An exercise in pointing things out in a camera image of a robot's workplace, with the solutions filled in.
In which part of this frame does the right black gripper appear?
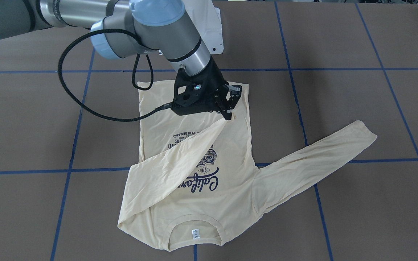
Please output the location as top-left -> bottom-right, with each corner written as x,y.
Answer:
173,58 -> 242,121

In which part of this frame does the cream long-sleeve graphic shirt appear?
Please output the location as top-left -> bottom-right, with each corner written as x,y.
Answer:
117,84 -> 377,252

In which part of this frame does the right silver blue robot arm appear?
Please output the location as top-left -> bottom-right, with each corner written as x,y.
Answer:
0,0 -> 242,122

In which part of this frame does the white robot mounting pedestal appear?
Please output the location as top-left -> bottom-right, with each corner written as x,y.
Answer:
183,0 -> 224,55

